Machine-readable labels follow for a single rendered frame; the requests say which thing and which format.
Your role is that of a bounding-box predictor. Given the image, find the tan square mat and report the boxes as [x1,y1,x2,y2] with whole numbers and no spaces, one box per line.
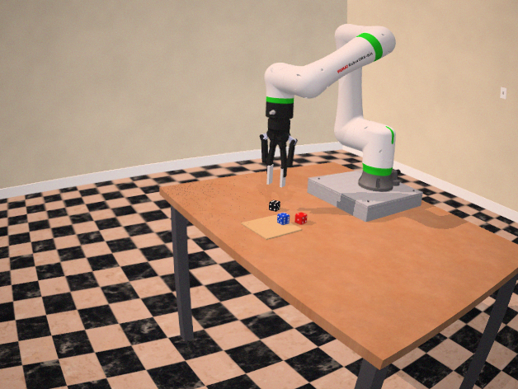
[241,215,302,240]

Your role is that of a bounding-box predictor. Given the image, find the blue die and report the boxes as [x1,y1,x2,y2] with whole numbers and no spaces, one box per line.
[277,213,290,225]

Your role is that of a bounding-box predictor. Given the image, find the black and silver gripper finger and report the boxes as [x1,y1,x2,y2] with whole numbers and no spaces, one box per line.
[278,136,298,188]
[260,134,277,185]

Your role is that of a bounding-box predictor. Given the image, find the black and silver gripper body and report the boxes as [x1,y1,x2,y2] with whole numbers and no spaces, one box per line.
[266,118,290,145]

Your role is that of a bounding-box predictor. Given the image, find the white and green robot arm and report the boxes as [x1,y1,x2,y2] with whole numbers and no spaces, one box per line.
[265,24,401,192]

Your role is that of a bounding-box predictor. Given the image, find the black die with white pips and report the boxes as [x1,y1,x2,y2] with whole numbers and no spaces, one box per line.
[269,200,280,212]

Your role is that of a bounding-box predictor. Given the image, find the red die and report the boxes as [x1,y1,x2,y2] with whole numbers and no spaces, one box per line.
[294,213,308,225]

